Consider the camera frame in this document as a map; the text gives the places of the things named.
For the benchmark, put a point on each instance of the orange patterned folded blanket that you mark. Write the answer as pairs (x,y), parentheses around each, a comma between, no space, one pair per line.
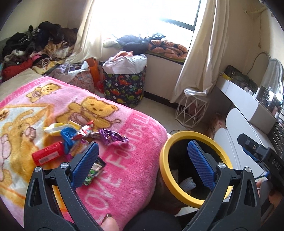
(168,49)

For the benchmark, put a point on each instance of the yellow rim trash bin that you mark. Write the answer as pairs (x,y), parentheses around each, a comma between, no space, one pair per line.
(175,165)

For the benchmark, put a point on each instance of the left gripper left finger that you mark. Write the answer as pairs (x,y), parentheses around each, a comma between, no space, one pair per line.
(41,210)

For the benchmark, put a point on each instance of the green black snack packet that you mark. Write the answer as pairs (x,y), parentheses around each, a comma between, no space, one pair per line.
(95,171)

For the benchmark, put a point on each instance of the right cream curtain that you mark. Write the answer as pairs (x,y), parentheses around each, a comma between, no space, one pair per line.
(202,64)

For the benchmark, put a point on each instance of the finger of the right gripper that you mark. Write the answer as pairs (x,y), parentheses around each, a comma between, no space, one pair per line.
(274,161)
(260,156)

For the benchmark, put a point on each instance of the orange bag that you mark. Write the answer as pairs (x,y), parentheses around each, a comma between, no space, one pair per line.
(94,70)

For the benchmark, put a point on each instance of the red cylindrical can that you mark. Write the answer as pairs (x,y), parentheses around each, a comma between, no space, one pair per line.
(48,153)

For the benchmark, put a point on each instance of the yellow white snack bag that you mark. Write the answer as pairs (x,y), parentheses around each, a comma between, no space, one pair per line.
(55,128)

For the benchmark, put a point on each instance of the white wire side table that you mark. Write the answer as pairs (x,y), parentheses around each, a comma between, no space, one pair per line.
(191,108)

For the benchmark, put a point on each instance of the left cream curtain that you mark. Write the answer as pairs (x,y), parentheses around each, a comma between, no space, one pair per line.
(89,43)

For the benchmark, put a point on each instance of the purple snack wrapper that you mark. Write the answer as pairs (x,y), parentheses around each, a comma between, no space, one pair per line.
(108,136)

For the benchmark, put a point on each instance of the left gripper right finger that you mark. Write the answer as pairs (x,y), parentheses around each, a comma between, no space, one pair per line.
(233,202)

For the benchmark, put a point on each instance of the white plastic bag in basket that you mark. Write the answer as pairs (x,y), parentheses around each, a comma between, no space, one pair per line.
(125,64)

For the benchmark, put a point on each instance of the dark jacket on sill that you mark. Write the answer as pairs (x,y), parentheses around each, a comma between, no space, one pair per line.
(137,44)

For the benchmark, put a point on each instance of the cream curtain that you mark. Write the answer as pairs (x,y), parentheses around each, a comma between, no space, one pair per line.
(89,43)
(202,64)

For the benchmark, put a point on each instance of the grey white clothes heap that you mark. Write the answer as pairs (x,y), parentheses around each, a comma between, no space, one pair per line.
(67,71)

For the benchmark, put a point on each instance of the black drawer organizer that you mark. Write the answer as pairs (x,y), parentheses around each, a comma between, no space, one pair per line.
(276,135)

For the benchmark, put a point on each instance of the pink bear blanket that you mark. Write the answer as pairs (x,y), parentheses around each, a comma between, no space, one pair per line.
(127,183)

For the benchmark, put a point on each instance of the window frame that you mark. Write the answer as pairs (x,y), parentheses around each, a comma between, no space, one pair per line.
(181,13)

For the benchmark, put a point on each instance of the blue glove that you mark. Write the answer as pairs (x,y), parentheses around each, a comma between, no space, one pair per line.
(67,134)

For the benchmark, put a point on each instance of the small purple orange wrapper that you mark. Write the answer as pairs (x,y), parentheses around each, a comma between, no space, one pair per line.
(78,148)

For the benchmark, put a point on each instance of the mirror on dresser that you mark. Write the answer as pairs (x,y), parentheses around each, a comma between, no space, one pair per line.
(270,94)

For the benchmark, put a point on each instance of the person's left hand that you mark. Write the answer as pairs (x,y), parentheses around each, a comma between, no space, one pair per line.
(109,223)

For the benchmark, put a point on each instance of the pile of dark clothes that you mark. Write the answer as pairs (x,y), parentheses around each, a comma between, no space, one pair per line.
(41,49)

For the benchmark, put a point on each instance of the floral fabric bag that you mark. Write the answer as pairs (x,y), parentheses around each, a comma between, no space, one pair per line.
(83,80)

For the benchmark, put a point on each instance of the person's right hand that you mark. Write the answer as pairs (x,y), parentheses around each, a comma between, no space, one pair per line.
(264,187)

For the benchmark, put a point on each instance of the red white candy wrapper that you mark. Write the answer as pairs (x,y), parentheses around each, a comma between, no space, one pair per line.
(84,131)

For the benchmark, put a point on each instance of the dinosaur print laundry basket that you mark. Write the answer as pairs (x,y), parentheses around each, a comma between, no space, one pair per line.
(125,89)

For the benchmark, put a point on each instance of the black bag on dresser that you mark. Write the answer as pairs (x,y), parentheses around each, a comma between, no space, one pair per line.
(240,79)

